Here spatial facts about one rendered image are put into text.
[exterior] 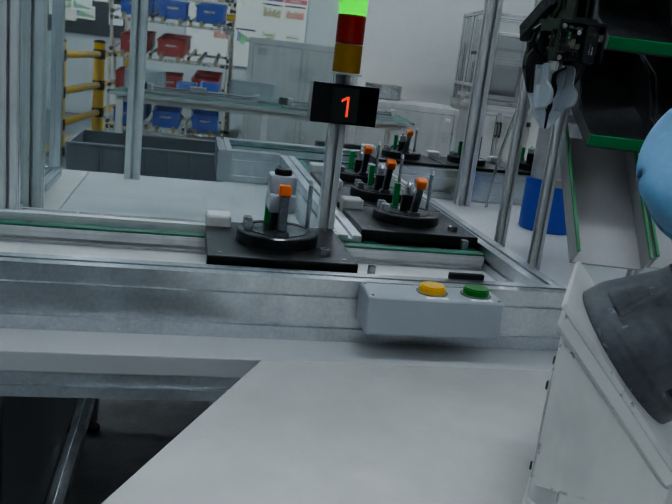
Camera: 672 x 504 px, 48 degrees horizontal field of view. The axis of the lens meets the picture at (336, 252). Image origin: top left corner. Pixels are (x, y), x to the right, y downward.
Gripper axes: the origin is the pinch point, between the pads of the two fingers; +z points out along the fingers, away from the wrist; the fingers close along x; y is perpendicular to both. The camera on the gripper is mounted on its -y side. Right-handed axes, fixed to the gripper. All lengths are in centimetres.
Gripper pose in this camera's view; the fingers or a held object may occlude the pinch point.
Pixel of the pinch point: (543, 119)
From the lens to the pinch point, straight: 117.4
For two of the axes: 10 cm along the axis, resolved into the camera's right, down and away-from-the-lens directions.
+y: 1.8, 2.7, -9.5
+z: -1.1, 9.6, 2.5
